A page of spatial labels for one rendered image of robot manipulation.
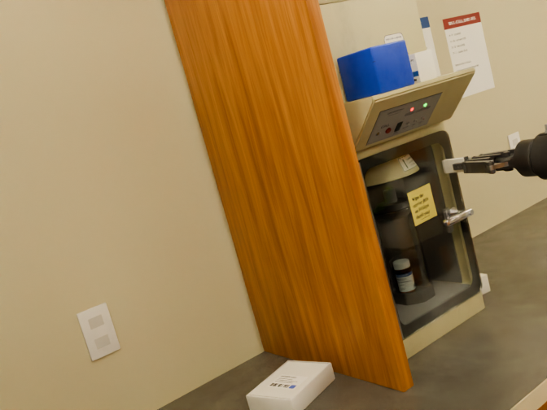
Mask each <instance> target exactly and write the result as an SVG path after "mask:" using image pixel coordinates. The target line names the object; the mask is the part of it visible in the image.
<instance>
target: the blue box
mask: <svg viewBox="0 0 547 410"><path fill-rule="evenodd" d="M337 62H338V65H339V71H340V75H341V79H342V82H343V86H344V92H345V95H346V99H347V101H348V102H351V101H355V100H358V99H362V98H368V97H371V96H375V95H378V94H384V93H386V92H390V91H393V90H396V89H400V88H404V87H406V86H410V85H414V75H413V72H412V68H411V64H410V61H409V53H408V51H407V47H406V43H405V40H400V41H394V42H390V43H386V44H382V45H378V46H372V47H369V48H366V49H364V50H359V51H357V52H355V53H352V54H350V55H345V56H343V57H340V58H337Z"/></svg>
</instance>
